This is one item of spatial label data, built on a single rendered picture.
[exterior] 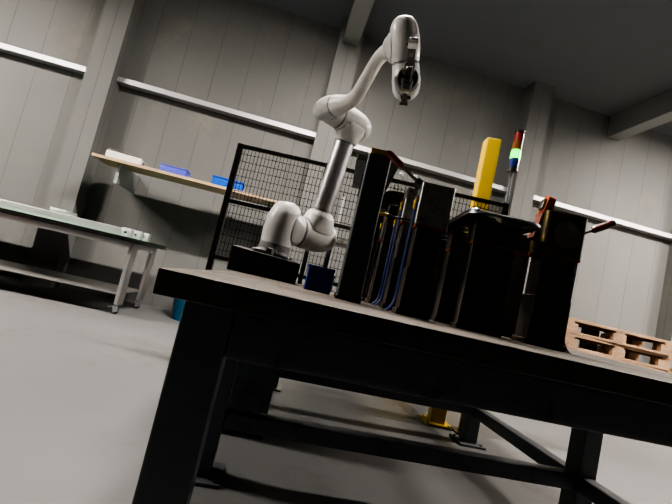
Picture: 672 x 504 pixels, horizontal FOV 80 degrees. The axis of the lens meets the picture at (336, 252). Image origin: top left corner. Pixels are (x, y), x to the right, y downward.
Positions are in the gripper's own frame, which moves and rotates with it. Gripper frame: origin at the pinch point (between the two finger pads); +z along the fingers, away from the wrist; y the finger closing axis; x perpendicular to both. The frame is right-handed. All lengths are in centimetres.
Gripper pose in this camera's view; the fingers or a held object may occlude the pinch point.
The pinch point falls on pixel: (409, 66)
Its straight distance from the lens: 135.0
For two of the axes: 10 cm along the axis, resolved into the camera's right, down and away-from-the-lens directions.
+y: 1.3, -9.6, -2.3
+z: -1.4, 2.2, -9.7
